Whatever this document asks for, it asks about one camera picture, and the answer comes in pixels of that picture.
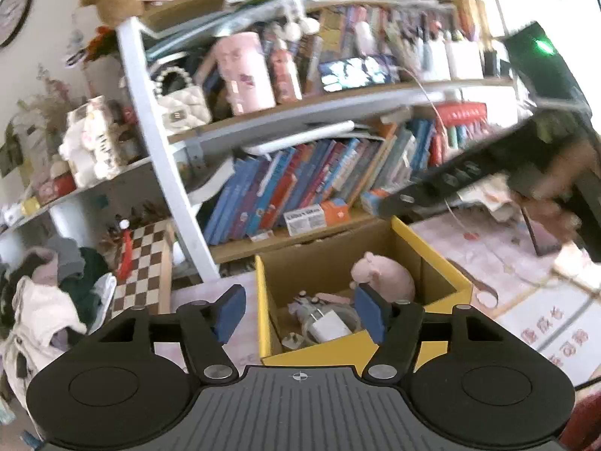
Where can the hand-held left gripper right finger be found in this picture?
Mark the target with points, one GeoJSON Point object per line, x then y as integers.
{"type": "Point", "coordinates": [368, 312]}

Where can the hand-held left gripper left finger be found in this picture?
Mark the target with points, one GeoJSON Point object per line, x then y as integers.
{"type": "Point", "coordinates": [230, 312]}

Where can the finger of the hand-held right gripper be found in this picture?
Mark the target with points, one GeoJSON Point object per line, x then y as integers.
{"type": "Point", "coordinates": [450, 174]}

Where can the pink plush pig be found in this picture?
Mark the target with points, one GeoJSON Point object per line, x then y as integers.
{"type": "Point", "coordinates": [389, 277]}

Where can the white charger block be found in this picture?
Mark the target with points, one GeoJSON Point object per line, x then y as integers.
{"type": "Point", "coordinates": [328, 326]}

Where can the grey toy car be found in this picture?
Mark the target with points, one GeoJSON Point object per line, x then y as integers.
{"type": "Point", "coordinates": [300, 307]}

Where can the yellow cardboard box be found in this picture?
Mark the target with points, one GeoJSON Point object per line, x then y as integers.
{"type": "Point", "coordinates": [305, 263]}

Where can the person's right hand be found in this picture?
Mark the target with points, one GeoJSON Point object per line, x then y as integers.
{"type": "Point", "coordinates": [568, 169]}

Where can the stack of papers and books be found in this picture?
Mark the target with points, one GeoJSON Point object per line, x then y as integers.
{"type": "Point", "coordinates": [483, 197]}

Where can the red box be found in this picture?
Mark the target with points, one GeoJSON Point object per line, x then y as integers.
{"type": "Point", "coordinates": [462, 112]}

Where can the white pen holder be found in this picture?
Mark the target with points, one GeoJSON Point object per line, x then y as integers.
{"type": "Point", "coordinates": [462, 61]}

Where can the wooden chessboard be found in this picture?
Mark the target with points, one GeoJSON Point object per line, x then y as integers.
{"type": "Point", "coordinates": [145, 263]}

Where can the orange small box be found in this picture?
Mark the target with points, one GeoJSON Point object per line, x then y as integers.
{"type": "Point", "coordinates": [335, 212]}

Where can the clear pen cup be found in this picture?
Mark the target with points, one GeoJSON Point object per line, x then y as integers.
{"type": "Point", "coordinates": [432, 63]}

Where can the white printed small box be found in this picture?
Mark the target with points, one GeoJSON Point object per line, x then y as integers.
{"type": "Point", "coordinates": [304, 221]}

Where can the black smartphone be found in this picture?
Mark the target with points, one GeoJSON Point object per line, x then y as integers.
{"type": "Point", "coordinates": [542, 239]}

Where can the red tassel ornament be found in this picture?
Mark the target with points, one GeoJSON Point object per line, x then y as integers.
{"type": "Point", "coordinates": [124, 253]}

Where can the row of blue books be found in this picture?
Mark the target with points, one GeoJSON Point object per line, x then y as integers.
{"type": "Point", "coordinates": [305, 178]}

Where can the white printed booklet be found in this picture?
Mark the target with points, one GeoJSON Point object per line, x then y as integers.
{"type": "Point", "coordinates": [577, 265]}

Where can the white printed table mat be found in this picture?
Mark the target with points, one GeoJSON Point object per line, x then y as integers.
{"type": "Point", "coordinates": [540, 319]}

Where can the pile of clothes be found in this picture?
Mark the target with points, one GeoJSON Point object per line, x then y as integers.
{"type": "Point", "coordinates": [37, 310]}

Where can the white side shelf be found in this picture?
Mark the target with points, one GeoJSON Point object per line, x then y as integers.
{"type": "Point", "coordinates": [70, 192]}

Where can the white quilted pearl handbag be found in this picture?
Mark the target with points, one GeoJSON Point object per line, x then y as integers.
{"type": "Point", "coordinates": [181, 108]}

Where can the white metal bookshelf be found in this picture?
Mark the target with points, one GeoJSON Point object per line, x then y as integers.
{"type": "Point", "coordinates": [150, 117]}

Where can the white decorative ornament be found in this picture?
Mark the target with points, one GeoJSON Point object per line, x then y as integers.
{"type": "Point", "coordinates": [91, 141]}

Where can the pink tumbler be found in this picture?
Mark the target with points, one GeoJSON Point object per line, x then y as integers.
{"type": "Point", "coordinates": [244, 75]}

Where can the dried flowers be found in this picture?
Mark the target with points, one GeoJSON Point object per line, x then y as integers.
{"type": "Point", "coordinates": [47, 98]}

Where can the wall clock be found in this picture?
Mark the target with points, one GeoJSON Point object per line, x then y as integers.
{"type": "Point", "coordinates": [14, 14]}

